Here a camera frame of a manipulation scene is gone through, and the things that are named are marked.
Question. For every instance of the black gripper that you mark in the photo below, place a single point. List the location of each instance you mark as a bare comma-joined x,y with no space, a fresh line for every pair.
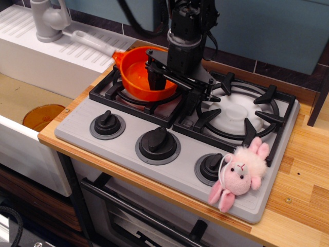
182,65

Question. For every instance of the orange pot with grey handle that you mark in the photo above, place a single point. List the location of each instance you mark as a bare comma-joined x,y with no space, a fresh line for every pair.
132,65

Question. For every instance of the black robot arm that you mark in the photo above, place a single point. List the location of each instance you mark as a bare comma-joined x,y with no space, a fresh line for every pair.
192,20

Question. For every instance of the black left burner grate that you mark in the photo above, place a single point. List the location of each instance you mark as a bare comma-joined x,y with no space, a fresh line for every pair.
111,92

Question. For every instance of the black burner grate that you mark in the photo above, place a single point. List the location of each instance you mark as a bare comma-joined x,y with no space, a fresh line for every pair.
244,111
111,92

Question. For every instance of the black middle stove knob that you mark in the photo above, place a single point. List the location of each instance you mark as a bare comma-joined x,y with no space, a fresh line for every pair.
158,147

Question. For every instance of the black stove knob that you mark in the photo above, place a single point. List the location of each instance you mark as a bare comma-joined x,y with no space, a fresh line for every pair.
158,147
206,168
107,126

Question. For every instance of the black right burner grate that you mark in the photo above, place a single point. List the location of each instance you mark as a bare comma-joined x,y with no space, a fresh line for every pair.
244,111

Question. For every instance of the black left stove knob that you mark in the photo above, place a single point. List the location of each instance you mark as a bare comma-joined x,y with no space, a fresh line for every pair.
107,126

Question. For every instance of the black right stove knob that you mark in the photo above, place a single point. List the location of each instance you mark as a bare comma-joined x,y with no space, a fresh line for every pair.
206,168

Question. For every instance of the pink plush bunny toy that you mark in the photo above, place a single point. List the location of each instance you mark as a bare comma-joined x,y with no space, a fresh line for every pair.
244,170

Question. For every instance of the orange translucent lid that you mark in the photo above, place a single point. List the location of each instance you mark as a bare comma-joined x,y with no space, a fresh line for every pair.
38,118

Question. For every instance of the grey toy faucet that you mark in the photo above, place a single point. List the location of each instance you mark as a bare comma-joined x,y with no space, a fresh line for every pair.
49,22

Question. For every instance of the white toy sink unit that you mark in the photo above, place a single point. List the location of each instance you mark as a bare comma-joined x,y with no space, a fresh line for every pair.
34,73

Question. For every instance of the teal right wall cabinet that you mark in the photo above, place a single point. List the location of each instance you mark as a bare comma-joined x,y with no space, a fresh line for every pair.
287,34

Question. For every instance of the oven door with black handle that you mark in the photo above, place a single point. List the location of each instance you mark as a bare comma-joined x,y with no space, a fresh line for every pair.
130,216

